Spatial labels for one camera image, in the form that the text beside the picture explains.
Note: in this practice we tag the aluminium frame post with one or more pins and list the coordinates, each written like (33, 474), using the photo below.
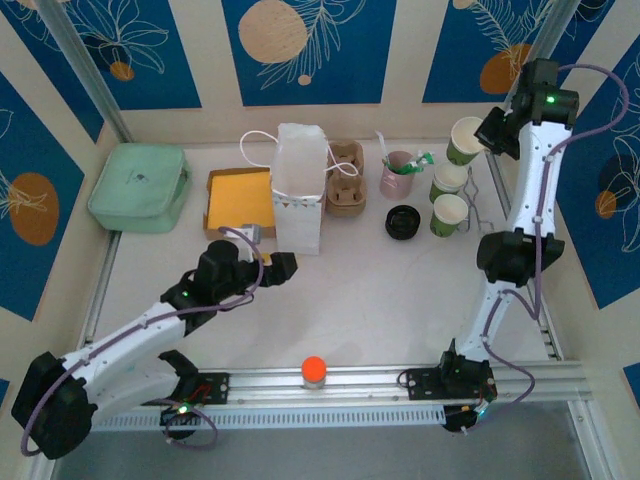
(552, 30)
(85, 65)

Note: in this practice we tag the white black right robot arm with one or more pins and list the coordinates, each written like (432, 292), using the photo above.
(535, 175)

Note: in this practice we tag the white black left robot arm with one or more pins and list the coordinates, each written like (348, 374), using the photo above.
(125, 335)

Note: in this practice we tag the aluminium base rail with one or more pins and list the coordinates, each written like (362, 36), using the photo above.
(360, 382)

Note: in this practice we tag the mint green zip case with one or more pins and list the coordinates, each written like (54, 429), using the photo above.
(140, 190)

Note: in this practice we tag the green white wrapped stirrer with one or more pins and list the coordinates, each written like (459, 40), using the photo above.
(417, 164)

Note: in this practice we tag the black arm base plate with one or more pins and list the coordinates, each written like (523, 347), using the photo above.
(215, 387)
(420, 382)

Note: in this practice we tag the orange push button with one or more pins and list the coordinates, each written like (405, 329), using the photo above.
(314, 369)

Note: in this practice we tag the green paper cup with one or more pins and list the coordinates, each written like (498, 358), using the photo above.
(447, 215)
(447, 182)
(462, 142)

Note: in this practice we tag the black controller board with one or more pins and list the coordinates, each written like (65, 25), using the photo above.
(180, 415)
(460, 420)

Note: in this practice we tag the pink cup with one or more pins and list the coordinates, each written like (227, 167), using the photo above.
(395, 187)

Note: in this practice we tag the white paper bag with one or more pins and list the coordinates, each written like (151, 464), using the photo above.
(300, 225)

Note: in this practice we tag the brown cardboard box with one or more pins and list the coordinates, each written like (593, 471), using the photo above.
(207, 220)

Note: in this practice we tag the yellow foam pad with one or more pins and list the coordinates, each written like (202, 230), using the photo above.
(240, 200)

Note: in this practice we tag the white wrapped straw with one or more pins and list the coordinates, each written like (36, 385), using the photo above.
(381, 145)

